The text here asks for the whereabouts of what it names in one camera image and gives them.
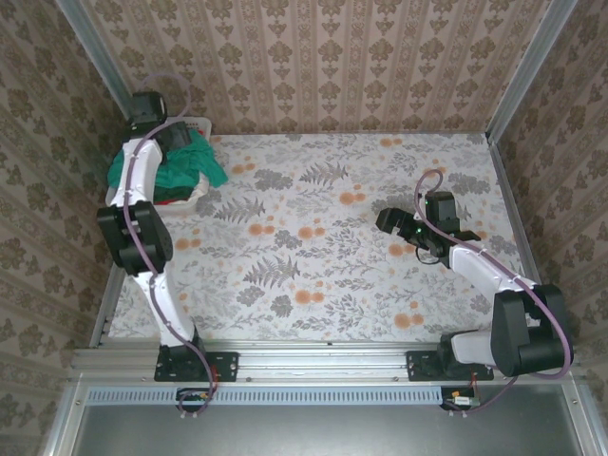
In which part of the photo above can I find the teal printed t-shirt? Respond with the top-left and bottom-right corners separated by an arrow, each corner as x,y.
107,130 -> 229,191

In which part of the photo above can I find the dark green t-shirt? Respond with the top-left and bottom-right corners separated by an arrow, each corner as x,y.
156,180 -> 199,199

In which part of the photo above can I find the white plastic basket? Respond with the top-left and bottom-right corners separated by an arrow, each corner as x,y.
104,115 -> 213,218

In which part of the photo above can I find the floral tablecloth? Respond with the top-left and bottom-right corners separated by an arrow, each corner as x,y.
107,132 -> 545,343

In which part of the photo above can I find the small electronics connector board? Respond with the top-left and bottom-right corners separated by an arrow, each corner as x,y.
176,388 -> 214,410
441,387 -> 481,410

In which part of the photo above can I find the grey metal panel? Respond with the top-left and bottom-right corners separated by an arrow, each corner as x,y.
70,385 -> 590,456

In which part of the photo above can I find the aluminium table side rail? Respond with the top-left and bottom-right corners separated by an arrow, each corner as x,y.
89,265 -> 132,348
487,135 -> 561,346

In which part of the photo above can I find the aluminium frame post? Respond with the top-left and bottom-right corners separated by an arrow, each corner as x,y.
54,0 -> 143,123
486,0 -> 579,143

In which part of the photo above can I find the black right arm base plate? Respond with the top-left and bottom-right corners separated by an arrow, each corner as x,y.
407,350 -> 495,382

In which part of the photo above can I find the aluminium mounting rail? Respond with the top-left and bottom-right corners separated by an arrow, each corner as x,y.
70,339 -> 583,384

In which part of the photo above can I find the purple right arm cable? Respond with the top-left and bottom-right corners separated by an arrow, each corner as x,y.
414,168 -> 574,417

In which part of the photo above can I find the slotted grey cable duct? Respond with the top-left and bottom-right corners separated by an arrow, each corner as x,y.
87,385 -> 444,406

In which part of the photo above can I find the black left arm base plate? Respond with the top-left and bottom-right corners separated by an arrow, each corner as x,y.
154,351 -> 239,383

